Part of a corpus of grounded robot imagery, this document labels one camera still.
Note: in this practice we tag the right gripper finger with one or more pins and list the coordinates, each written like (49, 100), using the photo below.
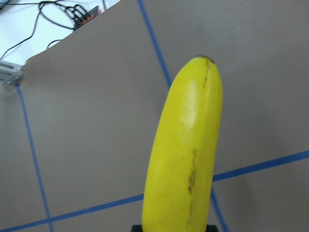
(141, 228)

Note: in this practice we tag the small orange circuit board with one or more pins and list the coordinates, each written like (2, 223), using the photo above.
(81, 16)

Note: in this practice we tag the aluminium frame post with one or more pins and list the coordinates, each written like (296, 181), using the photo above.
(10, 73)

